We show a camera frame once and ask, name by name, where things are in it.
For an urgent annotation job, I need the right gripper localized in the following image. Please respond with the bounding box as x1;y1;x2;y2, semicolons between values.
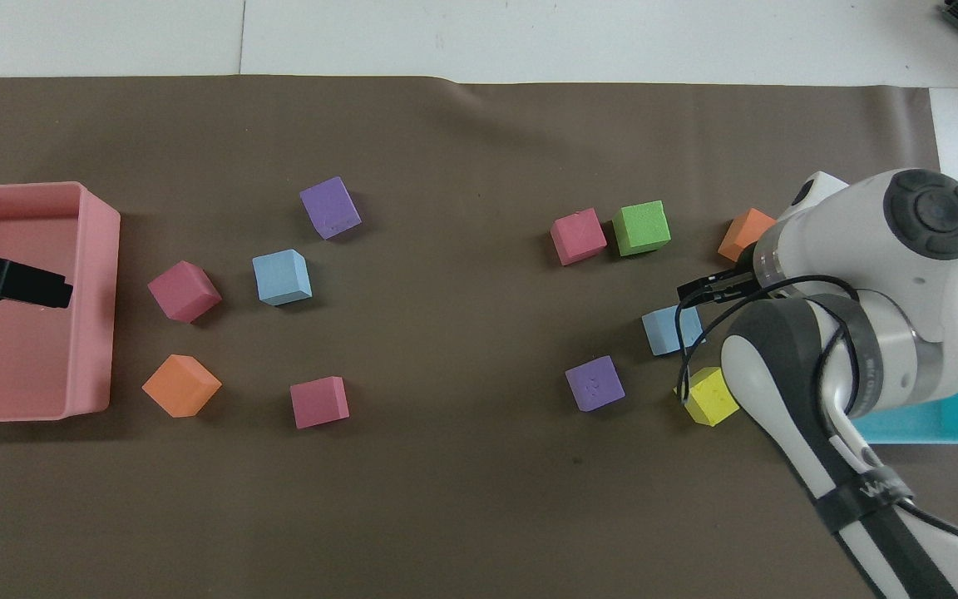
699;250;761;302

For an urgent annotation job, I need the orange foam block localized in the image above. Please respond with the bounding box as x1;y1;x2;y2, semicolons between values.
142;354;223;418
718;208;778;263

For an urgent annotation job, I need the blue foam block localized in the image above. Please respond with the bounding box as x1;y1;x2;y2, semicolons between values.
642;305;706;357
252;249;313;307

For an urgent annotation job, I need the green foam block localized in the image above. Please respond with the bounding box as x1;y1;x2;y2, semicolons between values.
613;200;671;257

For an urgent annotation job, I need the yellow foam block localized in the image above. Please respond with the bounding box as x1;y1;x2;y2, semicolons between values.
674;366;740;427

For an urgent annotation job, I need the pink foam block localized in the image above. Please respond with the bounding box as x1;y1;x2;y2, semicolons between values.
551;208;608;266
290;376;350;430
147;260;223;324

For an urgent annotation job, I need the purple foam block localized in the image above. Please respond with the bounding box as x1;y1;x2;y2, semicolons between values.
299;176;362;240
565;355;625;413

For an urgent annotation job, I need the pink plastic bin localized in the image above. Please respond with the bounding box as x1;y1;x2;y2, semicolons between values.
0;181;121;424

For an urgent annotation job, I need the black cable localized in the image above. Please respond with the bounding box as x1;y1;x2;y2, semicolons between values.
675;275;958;557

